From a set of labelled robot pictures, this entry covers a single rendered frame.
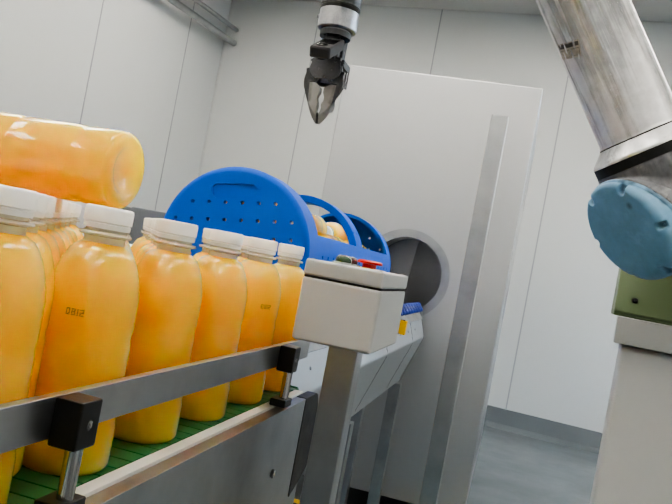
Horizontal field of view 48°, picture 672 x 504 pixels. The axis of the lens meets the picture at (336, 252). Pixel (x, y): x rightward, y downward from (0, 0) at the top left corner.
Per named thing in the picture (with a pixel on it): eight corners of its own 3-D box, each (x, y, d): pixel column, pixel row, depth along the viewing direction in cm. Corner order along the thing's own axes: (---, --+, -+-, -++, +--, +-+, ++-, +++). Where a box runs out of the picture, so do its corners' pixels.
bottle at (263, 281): (198, 386, 100) (224, 248, 100) (244, 388, 104) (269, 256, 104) (223, 400, 94) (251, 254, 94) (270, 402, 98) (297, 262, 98)
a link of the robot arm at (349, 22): (354, 7, 165) (313, 3, 167) (350, 29, 165) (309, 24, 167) (362, 21, 174) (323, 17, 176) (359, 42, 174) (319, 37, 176)
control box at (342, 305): (395, 344, 109) (409, 274, 109) (369, 355, 89) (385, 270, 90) (330, 330, 111) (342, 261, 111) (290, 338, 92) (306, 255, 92)
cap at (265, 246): (240, 252, 99) (243, 239, 100) (265, 257, 102) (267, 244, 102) (255, 256, 96) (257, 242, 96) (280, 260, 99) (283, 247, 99)
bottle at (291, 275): (259, 375, 116) (282, 257, 116) (298, 387, 113) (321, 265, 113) (232, 378, 110) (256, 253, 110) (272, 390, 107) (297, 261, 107)
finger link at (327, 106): (335, 130, 173) (342, 90, 173) (328, 124, 167) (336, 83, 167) (322, 128, 173) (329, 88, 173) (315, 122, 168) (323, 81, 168)
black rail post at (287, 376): (291, 405, 101) (302, 346, 102) (284, 408, 99) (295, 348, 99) (275, 401, 102) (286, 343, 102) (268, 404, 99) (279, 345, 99)
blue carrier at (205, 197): (388, 316, 213) (394, 216, 214) (303, 333, 128) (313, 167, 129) (291, 310, 220) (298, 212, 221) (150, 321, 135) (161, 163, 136)
